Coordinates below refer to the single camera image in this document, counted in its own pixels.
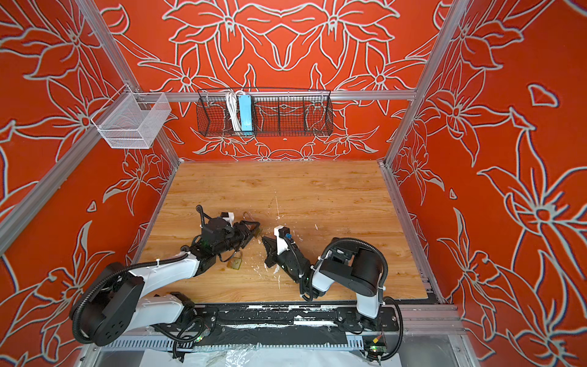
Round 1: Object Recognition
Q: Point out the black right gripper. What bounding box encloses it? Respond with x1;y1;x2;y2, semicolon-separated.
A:
260;238;304;287

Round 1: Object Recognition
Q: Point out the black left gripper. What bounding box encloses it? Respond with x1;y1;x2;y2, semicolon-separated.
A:
214;220;261;257

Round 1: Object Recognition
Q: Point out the brass padlock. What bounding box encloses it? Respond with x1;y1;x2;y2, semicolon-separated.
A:
226;254;242;271
243;211;261;237

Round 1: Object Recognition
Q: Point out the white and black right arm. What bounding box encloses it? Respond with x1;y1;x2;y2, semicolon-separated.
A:
262;232;404;363

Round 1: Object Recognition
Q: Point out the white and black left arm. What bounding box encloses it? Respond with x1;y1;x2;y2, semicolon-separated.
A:
70;206;261;347

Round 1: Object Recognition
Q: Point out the light blue box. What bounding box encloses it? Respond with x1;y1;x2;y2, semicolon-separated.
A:
238;94;253;135

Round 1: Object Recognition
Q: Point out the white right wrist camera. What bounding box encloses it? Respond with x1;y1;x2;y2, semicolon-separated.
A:
274;226;293;255

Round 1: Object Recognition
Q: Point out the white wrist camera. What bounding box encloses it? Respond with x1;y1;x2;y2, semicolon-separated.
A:
274;226;293;255
220;212;235;226

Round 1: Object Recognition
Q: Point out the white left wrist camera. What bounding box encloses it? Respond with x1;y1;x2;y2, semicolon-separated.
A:
220;212;235;226

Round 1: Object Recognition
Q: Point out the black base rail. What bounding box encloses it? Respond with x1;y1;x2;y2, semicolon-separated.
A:
193;302;401;350

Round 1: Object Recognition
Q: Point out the black wire wall basket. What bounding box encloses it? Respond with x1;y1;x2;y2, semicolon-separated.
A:
196;88;334;138

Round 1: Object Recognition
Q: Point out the white cable bundle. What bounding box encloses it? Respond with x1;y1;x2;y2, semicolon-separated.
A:
224;90;243;133

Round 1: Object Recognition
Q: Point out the white mesh wall basket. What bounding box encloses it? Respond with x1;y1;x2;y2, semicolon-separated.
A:
93;93;171;149

